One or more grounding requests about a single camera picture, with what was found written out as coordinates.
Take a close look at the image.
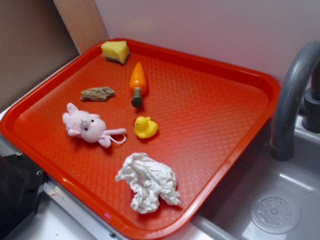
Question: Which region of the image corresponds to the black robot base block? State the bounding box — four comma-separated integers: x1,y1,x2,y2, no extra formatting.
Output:
0,154,47,240

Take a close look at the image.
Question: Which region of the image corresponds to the crumpled white paper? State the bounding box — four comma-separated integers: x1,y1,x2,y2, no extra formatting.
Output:
115,152,182,214

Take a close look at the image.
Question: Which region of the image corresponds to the yellow rubber duck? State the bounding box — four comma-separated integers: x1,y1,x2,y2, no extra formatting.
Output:
134,116,158,139

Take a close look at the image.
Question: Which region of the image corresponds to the red plastic tray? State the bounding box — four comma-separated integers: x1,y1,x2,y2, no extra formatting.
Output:
0,40,280,240

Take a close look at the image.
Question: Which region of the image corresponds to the orange toy carrot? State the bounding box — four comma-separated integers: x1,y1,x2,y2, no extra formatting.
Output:
129,62,148,108

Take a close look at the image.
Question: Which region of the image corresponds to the brown wood piece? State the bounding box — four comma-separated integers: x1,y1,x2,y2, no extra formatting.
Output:
80,86,116,102

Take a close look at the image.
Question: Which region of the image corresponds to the pink plush bunny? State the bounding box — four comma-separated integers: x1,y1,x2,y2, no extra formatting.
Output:
62,103,127,148

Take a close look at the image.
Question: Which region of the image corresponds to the yellow sponge piece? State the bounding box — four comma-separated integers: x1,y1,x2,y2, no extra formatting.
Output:
100,41,131,65

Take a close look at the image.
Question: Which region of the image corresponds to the grey toy sink basin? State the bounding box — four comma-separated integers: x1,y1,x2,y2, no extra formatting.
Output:
192,123,320,240

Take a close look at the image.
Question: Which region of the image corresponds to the brown cardboard panel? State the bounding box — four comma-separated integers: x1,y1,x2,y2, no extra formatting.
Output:
0,0,109,111

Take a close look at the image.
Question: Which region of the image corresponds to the dark grey faucet knob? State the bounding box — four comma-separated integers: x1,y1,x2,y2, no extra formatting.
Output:
302,88,320,134

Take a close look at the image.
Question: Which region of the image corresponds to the grey toy faucet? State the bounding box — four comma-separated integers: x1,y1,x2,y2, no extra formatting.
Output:
270,40,320,161

